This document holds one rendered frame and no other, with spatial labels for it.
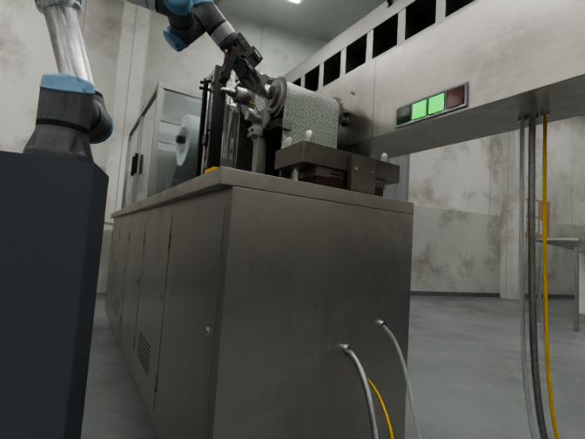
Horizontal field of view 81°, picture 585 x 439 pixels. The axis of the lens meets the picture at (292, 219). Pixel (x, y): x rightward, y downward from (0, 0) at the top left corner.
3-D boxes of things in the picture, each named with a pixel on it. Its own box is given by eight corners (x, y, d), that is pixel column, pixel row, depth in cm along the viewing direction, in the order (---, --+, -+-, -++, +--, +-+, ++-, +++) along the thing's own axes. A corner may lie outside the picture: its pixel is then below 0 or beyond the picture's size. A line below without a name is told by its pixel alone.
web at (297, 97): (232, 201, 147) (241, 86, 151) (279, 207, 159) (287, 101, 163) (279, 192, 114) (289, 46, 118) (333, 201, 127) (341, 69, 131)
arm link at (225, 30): (215, 29, 108) (206, 41, 115) (225, 42, 110) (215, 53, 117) (231, 17, 111) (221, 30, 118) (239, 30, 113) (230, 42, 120)
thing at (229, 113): (204, 208, 187) (212, 107, 192) (228, 212, 195) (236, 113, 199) (212, 207, 176) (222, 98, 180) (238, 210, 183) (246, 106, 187)
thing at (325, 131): (279, 158, 115) (284, 104, 117) (334, 170, 128) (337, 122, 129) (280, 158, 115) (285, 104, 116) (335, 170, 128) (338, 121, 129)
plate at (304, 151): (273, 169, 109) (275, 151, 110) (366, 187, 131) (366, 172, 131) (302, 160, 96) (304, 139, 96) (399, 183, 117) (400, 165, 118)
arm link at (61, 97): (23, 115, 82) (30, 60, 83) (51, 132, 95) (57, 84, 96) (79, 122, 84) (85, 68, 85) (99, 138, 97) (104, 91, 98)
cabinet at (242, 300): (102, 322, 283) (113, 218, 289) (181, 318, 317) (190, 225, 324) (196, 597, 71) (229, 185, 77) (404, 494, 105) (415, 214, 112)
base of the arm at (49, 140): (10, 153, 78) (16, 111, 79) (35, 165, 93) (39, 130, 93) (85, 162, 83) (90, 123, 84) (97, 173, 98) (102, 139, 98)
